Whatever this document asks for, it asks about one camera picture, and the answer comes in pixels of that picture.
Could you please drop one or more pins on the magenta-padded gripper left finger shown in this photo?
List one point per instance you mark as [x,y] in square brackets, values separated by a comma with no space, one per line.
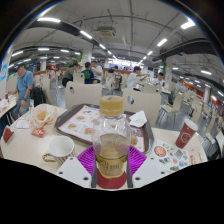
[86,160]

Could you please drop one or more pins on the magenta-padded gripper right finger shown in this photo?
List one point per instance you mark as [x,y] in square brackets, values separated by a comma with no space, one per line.
[137,160]

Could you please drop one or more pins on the clear bottle with yellow cap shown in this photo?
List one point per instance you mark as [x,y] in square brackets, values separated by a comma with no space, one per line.
[111,146]

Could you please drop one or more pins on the colourful printed leaflet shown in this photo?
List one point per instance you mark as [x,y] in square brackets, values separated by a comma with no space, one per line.
[168,156]

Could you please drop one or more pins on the flat round red coaster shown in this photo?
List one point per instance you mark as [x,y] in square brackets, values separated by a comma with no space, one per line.
[111,183]

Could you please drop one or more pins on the brown food tray with menu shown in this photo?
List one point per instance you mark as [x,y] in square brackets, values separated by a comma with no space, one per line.
[78,123]

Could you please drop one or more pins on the crumpled white napkin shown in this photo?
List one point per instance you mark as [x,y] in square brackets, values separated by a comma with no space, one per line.
[138,119]

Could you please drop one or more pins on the red paper cup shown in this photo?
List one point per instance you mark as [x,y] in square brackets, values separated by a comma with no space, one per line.
[186,135]

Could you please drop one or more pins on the red and white snack packet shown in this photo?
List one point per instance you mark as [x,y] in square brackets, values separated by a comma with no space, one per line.
[38,132]

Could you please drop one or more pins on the small red sauce packet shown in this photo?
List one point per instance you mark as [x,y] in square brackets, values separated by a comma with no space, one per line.
[193,160]

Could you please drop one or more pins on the clear plastic bag with food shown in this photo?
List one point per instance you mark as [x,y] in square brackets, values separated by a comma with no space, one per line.
[42,116]

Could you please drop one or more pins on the group of beige chairs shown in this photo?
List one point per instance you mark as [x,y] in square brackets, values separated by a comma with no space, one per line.
[176,103]

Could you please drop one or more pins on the small clear teal bottle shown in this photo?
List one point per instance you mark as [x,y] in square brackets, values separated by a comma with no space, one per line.
[31,112]

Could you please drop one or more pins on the white paper receipt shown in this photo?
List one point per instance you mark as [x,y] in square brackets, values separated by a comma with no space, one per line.
[22,124]

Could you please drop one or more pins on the black backpack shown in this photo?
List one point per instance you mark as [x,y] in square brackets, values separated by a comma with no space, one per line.
[38,96]

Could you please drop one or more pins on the person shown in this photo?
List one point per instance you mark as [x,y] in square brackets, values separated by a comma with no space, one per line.
[24,86]
[88,75]
[160,81]
[69,76]
[132,80]
[98,71]

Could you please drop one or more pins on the red box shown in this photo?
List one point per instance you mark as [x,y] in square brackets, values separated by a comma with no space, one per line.
[8,134]

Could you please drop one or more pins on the beige neighbouring table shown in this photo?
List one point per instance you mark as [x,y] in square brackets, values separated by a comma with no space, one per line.
[5,106]

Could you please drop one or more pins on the ceiling air conditioner unit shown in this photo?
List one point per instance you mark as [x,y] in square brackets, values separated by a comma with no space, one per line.
[106,31]

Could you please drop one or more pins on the group of ceiling lights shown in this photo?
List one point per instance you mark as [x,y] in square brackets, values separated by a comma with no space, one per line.
[187,25]

